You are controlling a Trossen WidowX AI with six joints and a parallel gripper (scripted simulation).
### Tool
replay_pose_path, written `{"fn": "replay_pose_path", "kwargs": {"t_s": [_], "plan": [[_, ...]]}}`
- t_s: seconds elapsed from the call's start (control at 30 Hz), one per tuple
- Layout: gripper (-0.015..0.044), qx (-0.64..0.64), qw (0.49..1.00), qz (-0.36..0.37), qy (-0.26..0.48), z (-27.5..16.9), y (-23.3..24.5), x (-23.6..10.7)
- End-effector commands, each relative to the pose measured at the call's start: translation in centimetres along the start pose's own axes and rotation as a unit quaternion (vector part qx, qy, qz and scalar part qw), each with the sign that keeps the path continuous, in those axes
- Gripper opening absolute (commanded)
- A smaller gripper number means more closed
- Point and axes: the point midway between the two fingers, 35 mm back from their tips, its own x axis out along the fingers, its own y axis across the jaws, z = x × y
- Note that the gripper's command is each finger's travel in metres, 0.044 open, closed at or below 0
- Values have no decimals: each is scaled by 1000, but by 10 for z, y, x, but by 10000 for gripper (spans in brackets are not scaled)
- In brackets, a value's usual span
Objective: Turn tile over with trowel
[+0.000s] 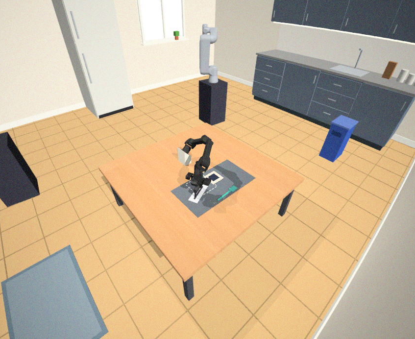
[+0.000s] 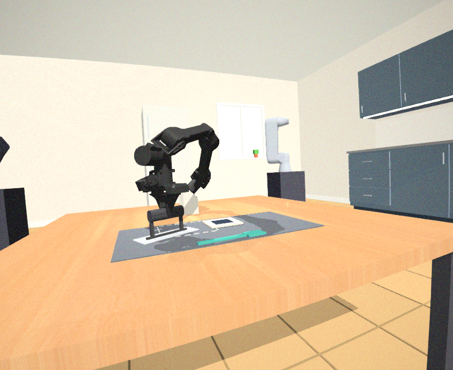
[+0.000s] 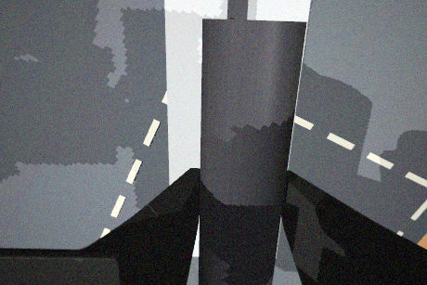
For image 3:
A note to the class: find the grey mat with white dashed outline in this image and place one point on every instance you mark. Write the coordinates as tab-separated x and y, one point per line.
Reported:
81	82

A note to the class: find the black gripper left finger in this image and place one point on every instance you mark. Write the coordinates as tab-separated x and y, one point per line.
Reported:
153	247

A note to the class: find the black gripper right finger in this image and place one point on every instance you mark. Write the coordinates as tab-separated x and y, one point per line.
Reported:
332	244

